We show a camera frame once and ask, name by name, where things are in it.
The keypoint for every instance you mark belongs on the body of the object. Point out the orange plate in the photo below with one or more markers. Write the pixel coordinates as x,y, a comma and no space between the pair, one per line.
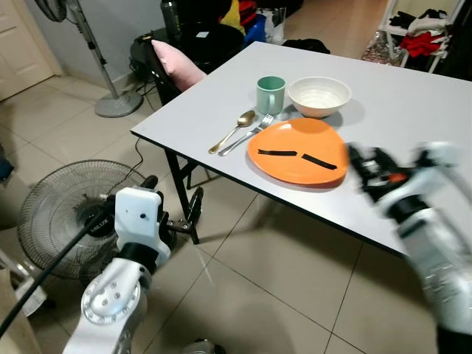
295,140

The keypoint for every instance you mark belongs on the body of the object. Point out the red cloth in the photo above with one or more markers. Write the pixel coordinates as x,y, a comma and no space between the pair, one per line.
422,44

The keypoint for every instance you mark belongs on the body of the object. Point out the white door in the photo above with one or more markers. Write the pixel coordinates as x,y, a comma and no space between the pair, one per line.
22,44

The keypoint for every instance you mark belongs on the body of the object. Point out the pink pillow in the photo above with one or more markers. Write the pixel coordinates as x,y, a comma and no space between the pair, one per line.
177,65

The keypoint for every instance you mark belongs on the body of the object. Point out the black floor fan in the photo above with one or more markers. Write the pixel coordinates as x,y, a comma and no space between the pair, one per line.
59,214

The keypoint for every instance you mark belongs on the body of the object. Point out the gold spoon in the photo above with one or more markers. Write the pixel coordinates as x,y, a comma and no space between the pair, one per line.
244,119

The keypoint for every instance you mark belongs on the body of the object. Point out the black strip on plate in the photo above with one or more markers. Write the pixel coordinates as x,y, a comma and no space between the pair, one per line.
318,161

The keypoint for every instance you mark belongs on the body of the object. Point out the black chair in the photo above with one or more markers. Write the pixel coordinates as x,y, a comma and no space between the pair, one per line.
214,44

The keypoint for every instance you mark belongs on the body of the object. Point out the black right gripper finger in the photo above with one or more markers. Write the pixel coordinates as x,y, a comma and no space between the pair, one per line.
355,158

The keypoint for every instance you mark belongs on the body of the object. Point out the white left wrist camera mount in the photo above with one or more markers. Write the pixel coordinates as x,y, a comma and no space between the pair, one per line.
139,217

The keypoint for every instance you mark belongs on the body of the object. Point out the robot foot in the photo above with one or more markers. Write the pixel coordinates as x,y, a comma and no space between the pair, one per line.
203,346

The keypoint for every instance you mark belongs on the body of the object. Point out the white rectangular table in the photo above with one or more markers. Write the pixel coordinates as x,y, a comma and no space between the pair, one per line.
398,110

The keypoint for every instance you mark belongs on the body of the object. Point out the white bowl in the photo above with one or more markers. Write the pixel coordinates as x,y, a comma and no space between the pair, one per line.
319,96

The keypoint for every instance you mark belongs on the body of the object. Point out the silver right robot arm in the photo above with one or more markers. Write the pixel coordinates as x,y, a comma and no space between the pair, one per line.
435,251

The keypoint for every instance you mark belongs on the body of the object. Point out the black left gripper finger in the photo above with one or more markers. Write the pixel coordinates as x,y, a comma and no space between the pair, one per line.
196,205

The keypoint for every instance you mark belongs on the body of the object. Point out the dark bottle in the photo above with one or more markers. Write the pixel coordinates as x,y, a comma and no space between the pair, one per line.
170,21

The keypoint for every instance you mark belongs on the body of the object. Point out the green mug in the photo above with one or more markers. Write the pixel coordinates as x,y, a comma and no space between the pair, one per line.
270,96

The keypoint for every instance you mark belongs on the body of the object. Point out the blue container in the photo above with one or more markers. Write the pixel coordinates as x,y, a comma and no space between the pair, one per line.
256,31

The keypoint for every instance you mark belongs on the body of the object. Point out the grey pedestal fan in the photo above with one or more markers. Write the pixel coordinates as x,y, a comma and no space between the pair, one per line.
118,103

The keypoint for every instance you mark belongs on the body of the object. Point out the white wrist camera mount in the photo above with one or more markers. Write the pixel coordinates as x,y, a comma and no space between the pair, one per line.
139,217
442,156

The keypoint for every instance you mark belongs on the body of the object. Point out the silver fork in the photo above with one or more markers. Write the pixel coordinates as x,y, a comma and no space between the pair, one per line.
247,136

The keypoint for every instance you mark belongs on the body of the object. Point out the white clothes rack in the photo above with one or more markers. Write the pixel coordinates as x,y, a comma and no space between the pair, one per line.
413,22

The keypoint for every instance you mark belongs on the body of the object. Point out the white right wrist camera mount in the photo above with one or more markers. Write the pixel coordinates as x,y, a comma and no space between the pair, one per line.
442,156

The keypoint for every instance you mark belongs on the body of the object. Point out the black bag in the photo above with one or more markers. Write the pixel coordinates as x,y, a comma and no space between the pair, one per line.
306,46

